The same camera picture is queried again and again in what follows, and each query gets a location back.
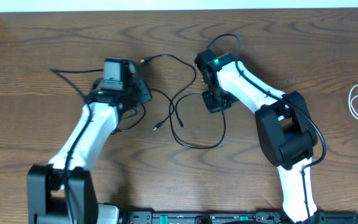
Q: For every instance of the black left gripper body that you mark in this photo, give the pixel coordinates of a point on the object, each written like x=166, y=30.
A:
x=145, y=91

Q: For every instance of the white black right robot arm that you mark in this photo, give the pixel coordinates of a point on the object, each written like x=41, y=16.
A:
x=286, y=136

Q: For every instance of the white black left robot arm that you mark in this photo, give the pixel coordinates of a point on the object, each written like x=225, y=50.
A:
x=62, y=191

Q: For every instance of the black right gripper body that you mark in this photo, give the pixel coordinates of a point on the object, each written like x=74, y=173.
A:
x=218, y=99

